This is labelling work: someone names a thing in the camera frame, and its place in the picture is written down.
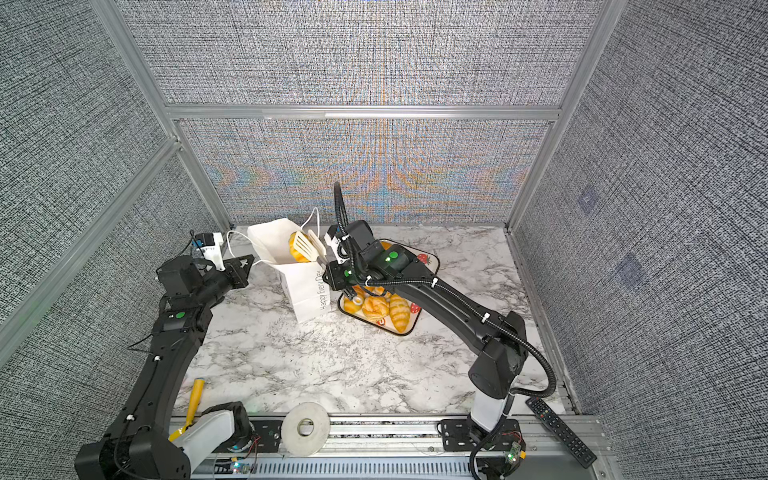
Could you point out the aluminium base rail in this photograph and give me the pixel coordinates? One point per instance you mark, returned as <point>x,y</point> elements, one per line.
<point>410,446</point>

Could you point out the white tray with black rim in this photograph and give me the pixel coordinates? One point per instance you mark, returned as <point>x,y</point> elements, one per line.
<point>384,318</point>

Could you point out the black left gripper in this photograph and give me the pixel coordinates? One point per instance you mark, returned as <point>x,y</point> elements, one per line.
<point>239,276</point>

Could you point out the white slotted bread tongs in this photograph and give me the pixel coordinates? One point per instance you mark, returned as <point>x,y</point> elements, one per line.
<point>304,246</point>

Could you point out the black remote control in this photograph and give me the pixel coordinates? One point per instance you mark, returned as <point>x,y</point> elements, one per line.
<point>558,428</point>

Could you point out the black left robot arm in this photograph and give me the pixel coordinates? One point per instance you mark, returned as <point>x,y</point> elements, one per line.
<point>138,444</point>

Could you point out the fake croissant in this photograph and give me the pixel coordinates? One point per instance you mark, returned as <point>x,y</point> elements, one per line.
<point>399,312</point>
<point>352,305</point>
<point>294,253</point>

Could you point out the white tape roll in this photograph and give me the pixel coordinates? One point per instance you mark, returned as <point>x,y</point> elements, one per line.
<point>305,429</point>

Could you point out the long braided fake bread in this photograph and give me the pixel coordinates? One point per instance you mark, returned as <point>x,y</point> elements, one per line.
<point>377,250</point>

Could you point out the yellow plastic scoop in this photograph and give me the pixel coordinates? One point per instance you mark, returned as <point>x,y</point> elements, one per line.
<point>194,401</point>

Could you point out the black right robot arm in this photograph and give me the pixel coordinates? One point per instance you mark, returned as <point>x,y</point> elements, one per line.
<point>499,341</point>

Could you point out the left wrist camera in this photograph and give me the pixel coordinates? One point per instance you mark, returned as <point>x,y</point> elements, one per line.
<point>209,245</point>

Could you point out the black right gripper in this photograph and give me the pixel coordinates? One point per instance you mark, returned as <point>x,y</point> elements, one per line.
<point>335,280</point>

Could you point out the white paper gift bag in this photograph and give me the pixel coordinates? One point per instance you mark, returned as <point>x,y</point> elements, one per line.
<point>302,282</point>

